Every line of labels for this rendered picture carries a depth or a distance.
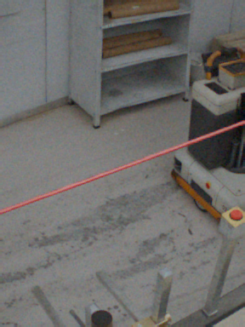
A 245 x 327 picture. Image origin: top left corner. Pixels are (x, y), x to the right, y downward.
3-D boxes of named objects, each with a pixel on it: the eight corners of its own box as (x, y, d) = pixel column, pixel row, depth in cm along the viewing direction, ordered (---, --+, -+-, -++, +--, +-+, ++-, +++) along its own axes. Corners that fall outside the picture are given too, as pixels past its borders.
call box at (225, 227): (217, 232, 164) (221, 213, 159) (232, 223, 167) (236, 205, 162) (230, 243, 159) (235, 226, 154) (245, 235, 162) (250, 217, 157)
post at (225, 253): (201, 312, 190) (222, 230, 163) (210, 306, 192) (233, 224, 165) (207, 319, 187) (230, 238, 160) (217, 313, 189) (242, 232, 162)
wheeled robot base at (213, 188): (168, 179, 363) (171, 147, 348) (233, 151, 391) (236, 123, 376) (228, 236, 318) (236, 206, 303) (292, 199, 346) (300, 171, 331)
